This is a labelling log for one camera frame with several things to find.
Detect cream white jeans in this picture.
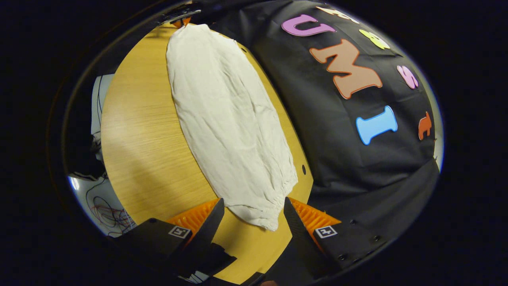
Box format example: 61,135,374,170
165,23,298,232

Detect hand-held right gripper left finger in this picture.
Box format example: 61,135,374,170
118,197,226,278

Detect black backdrop cloth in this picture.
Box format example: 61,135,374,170
198,0,443,239

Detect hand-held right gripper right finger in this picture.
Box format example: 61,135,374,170
283,196,388,275

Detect tangle of red cables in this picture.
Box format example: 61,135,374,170
85,179,136,237

